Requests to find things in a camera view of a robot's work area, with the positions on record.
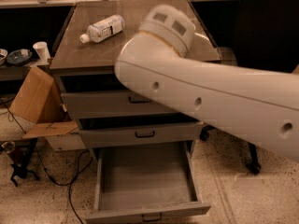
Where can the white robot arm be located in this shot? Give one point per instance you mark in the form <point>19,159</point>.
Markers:
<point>257,106</point>

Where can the grey drawer cabinet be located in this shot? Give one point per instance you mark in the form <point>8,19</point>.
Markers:
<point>74,58</point>

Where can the grey middle drawer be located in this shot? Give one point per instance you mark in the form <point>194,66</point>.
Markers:
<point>139,130</point>

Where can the grey drawer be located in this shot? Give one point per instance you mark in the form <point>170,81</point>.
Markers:
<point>145,184</point>
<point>139,130</point>
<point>102,96</point>

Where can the grey top drawer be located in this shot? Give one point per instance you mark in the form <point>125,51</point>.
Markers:
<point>102,96</point>

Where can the grey bottom drawer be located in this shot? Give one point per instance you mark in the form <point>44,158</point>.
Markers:
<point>145,184</point>

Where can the clear plastic bottle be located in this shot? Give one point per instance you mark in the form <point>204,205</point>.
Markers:
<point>103,29</point>

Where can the brown cardboard box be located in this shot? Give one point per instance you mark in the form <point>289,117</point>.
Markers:
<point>39,101</point>

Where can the white paper cup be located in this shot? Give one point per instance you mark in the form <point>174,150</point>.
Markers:
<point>42,51</point>

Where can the dark blue plate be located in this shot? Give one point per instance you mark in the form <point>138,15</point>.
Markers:
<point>19,57</point>

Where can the black office chair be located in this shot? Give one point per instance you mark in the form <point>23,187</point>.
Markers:
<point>259,34</point>

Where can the wooden side shelf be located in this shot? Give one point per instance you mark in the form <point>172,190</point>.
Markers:
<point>9,72</point>

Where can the black tripod stand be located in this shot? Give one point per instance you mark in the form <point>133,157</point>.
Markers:
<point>18,159</point>

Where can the small bowl at left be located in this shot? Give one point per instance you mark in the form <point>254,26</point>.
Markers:
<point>3,56</point>

